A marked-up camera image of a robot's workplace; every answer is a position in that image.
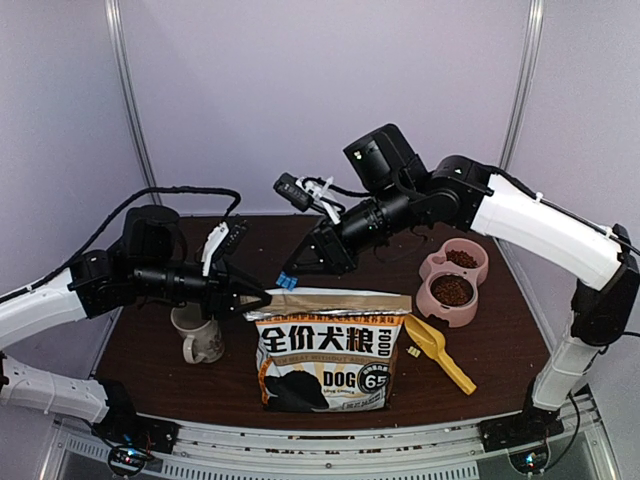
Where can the pink double pet bowl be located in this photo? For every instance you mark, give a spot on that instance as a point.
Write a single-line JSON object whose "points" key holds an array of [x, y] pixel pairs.
{"points": [[450, 292]]}

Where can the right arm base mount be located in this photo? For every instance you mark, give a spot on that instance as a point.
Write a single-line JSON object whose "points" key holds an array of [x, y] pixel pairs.
{"points": [[524, 436]]}

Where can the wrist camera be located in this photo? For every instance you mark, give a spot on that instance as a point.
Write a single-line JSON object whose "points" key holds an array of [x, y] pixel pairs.
{"points": [[310, 194], [222, 240]]}

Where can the dog food bag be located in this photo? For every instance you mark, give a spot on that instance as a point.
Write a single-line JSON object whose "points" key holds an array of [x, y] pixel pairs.
{"points": [[326, 350]]}

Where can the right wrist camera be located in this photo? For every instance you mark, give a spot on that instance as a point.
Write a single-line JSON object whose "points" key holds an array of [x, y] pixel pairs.
{"points": [[310, 194]]}

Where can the cream ceramic mug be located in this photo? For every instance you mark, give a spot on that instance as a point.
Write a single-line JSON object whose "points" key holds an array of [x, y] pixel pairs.
{"points": [[201, 338]]}

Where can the aluminium front rail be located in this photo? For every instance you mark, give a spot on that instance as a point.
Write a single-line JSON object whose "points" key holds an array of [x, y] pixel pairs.
{"points": [[453, 450]]}

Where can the steel bowl insert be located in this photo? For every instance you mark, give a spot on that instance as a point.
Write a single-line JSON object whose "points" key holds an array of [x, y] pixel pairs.
{"points": [[452, 290]]}

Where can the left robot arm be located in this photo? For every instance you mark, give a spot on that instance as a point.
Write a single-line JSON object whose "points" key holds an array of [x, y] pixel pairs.
{"points": [[139, 265]]}

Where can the brown kibble in pink bowl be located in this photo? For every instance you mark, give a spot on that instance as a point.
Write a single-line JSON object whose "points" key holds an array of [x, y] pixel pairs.
{"points": [[462, 258]]}

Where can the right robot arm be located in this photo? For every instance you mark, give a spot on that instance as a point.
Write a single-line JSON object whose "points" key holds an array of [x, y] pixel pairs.
{"points": [[400, 193]]}

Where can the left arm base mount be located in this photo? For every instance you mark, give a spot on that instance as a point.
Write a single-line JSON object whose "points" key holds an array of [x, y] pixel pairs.
{"points": [[134, 446]]}

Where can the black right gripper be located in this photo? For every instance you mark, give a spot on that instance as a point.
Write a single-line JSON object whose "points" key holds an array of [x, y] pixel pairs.
{"points": [[336, 257]]}

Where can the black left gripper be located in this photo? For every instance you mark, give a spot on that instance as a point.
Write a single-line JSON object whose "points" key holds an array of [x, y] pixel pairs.
{"points": [[220, 289]]}

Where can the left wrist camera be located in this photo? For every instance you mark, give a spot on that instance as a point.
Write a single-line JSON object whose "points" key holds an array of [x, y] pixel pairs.
{"points": [[222, 240]]}

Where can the yellow plastic scoop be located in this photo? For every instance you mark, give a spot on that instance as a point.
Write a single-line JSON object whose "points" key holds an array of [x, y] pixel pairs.
{"points": [[433, 344]]}

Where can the blue binder clip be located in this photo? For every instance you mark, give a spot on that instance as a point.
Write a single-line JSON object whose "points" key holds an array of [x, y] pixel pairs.
{"points": [[286, 281]]}

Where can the yellow binder clip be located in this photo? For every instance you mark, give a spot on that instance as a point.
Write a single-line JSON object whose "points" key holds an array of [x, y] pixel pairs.
{"points": [[414, 352]]}

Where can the brown kibble in steel bowl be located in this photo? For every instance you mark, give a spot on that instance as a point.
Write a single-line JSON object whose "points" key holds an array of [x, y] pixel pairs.
{"points": [[451, 289]]}

